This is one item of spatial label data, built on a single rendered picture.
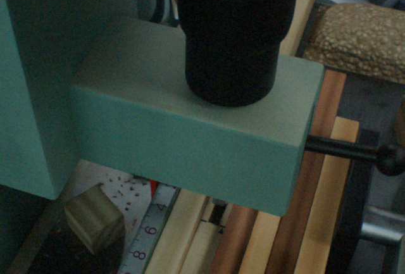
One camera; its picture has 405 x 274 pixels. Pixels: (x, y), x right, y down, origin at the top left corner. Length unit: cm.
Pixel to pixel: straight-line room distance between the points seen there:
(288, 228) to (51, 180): 17
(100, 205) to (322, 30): 27
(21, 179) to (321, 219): 19
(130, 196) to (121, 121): 28
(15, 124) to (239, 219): 18
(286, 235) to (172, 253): 8
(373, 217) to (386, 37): 23
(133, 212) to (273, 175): 29
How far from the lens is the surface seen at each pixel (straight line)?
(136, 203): 65
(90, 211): 60
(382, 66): 64
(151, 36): 40
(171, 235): 45
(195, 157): 38
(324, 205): 44
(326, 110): 53
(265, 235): 44
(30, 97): 34
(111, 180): 66
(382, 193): 55
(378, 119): 61
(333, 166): 46
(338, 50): 64
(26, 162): 39
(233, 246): 44
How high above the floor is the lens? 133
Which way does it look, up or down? 48 degrees down
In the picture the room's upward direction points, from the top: 2 degrees clockwise
